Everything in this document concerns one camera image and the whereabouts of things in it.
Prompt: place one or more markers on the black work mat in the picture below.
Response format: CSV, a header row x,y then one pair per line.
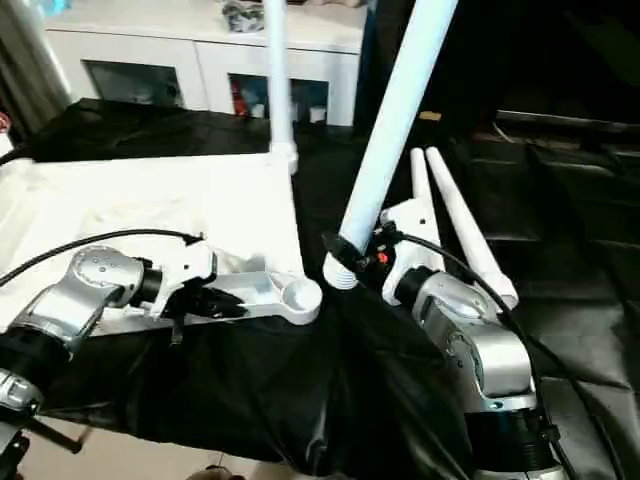
x,y
330,400

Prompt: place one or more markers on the small yellow tag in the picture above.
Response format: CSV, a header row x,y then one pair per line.
x,y
430,117

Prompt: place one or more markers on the white plastic table top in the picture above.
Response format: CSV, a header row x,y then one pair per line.
x,y
150,210

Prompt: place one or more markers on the white plastic table leg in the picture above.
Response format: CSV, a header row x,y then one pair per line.
x,y
279,80
424,180
465,220
400,110

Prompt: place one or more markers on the white cabinet with glass doors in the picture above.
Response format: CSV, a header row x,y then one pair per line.
x,y
170,55

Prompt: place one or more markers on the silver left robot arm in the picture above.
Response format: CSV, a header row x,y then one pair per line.
x,y
70,300

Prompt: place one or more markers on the shiny ornament on cabinet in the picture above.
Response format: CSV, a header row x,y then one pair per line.
x,y
243,14

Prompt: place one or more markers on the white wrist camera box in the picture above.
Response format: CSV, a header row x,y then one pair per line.
x,y
408,240
185,270

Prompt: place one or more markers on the dark low shelf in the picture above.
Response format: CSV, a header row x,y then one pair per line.
x,y
570,118

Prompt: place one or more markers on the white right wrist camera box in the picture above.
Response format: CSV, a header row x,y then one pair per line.
x,y
408,240

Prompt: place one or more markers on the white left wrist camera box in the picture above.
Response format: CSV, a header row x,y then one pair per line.
x,y
185,270

